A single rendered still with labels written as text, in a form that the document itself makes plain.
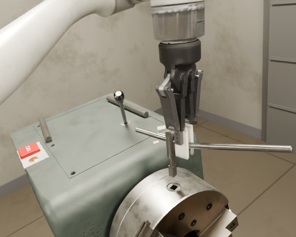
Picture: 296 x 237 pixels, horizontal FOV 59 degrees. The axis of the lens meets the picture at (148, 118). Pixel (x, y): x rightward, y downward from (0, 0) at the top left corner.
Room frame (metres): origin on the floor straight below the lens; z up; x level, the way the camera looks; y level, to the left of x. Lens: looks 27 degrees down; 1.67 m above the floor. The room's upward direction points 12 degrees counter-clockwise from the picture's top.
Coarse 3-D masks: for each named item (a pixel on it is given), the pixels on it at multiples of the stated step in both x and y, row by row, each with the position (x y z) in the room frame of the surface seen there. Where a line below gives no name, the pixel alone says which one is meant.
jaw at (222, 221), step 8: (224, 208) 0.49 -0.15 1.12; (216, 216) 0.47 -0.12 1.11; (224, 216) 0.47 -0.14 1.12; (232, 216) 0.46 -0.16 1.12; (208, 224) 0.46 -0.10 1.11; (216, 224) 0.45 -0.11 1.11; (224, 224) 0.45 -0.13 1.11; (232, 224) 0.46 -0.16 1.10; (192, 232) 0.47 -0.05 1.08; (200, 232) 0.44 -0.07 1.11; (208, 232) 0.44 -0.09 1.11; (216, 232) 0.43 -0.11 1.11; (224, 232) 0.43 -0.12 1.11
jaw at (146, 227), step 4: (148, 224) 0.41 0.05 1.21; (144, 228) 0.41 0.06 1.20; (148, 228) 0.40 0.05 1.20; (140, 232) 0.41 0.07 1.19; (144, 232) 0.40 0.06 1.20; (148, 232) 0.40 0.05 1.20; (152, 232) 0.39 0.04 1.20; (156, 232) 0.40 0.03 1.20; (160, 232) 0.39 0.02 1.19; (140, 236) 0.40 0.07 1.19; (144, 236) 0.39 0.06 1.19; (148, 236) 0.39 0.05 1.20; (152, 236) 0.39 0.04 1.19; (156, 236) 0.39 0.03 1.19; (160, 236) 0.38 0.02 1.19; (164, 236) 0.38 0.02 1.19; (168, 236) 0.39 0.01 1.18; (172, 236) 0.40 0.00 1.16; (176, 236) 0.42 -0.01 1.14
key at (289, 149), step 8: (136, 128) 0.55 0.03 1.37; (152, 136) 0.51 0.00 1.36; (160, 136) 0.50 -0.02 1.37; (192, 144) 0.44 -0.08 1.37; (200, 144) 0.43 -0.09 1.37; (208, 144) 0.42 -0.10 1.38; (216, 144) 0.41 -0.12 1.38; (224, 144) 0.40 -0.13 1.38; (232, 144) 0.39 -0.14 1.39; (240, 144) 0.38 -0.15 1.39; (248, 144) 0.37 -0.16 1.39; (256, 144) 0.36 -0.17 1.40; (280, 152) 0.33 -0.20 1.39; (288, 152) 0.32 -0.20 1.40
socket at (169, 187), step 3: (171, 183) 0.49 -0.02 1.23; (174, 183) 0.49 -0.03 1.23; (168, 186) 0.48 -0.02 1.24; (171, 186) 0.48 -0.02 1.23; (174, 186) 0.48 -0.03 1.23; (177, 186) 0.48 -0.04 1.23; (168, 189) 0.47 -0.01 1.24; (171, 189) 0.47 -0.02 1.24; (174, 189) 0.48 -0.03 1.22; (177, 189) 0.47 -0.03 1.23
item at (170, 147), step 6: (168, 132) 0.48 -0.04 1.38; (168, 138) 0.47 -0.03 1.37; (168, 144) 0.47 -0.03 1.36; (174, 144) 0.47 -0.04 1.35; (168, 150) 0.47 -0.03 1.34; (174, 150) 0.47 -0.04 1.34; (168, 156) 0.47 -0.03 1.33; (174, 156) 0.47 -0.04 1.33; (174, 162) 0.48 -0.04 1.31; (174, 168) 0.47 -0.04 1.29; (174, 174) 0.47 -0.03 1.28
